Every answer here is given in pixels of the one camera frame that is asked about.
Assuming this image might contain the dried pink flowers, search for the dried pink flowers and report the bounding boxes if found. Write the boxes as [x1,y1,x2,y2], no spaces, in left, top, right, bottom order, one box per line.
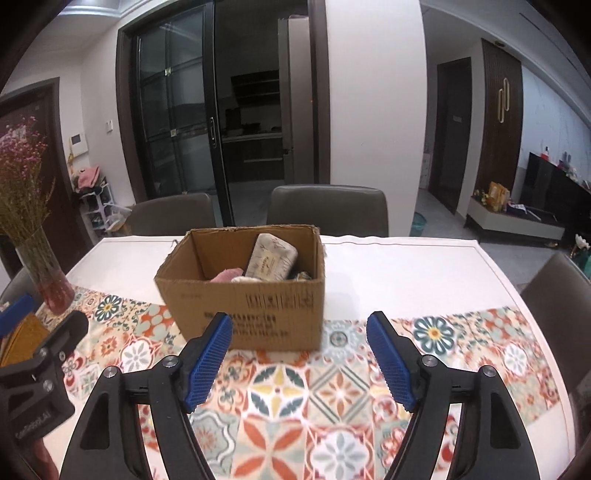
[0,116,55,247]

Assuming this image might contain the grey dining chair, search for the grey dining chair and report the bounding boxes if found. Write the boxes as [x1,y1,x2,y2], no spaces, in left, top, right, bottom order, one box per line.
[124,192,216,236]
[266,184,389,237]

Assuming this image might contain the green waste bin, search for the green waste bin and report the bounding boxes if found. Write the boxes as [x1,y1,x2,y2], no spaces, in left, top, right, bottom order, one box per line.
[410,212,427,237]

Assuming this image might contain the black tv cabinet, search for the black tv cabinet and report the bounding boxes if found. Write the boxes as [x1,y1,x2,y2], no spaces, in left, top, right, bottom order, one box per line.
[520,153,590,241]

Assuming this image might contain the white tree-print cloth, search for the white tree-print cloth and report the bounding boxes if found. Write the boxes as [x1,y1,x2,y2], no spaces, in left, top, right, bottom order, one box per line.
[245,233,298,282]

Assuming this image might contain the glass vase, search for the glass vase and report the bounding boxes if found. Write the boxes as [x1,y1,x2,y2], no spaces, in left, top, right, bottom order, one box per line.
[16,227,75,315]

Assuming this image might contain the wall intercom panel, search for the wall intercom panel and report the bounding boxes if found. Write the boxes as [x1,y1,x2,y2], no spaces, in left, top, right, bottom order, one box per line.
[69,132,88,158]

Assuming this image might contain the brown cardboard box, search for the brown cardboard box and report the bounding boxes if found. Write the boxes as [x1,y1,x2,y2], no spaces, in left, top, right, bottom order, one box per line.
[154,225,325,351]

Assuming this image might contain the grey chair at right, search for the grey chair at right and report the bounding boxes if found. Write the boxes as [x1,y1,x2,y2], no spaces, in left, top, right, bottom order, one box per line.
[521,253,591,393]

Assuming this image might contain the yellow woven tissue box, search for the yellow woven tissue box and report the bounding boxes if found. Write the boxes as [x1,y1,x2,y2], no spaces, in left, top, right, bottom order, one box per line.
[1,313,49,367]

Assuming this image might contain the white shoe rack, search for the white shoe rack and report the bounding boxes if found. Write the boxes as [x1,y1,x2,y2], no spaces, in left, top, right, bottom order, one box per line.
[79,180,131,240]

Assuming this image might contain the dark wooden door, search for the dark wooden door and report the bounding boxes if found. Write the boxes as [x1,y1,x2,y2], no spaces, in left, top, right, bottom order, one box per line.
[475,40,524,192]

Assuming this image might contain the white low bench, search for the white low bench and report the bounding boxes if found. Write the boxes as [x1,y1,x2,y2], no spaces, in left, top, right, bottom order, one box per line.
[465,198,565,245]

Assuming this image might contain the patterned tablecloth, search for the patterned tablecloth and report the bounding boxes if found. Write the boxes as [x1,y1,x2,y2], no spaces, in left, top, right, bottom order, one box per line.
[45,236,576,479]

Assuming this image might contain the black glass sliding door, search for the black glass sliding door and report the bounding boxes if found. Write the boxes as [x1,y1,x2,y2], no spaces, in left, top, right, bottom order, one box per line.
[115,1,331,225]

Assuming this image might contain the black patterned silk scarf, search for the black patterned silk scarf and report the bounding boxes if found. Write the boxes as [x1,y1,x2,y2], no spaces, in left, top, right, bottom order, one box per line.
[290,271,314,281]

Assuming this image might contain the pink fluffy towel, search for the pink fluffy towel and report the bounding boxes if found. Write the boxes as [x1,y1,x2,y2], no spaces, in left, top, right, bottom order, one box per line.
[211,268,243,283]

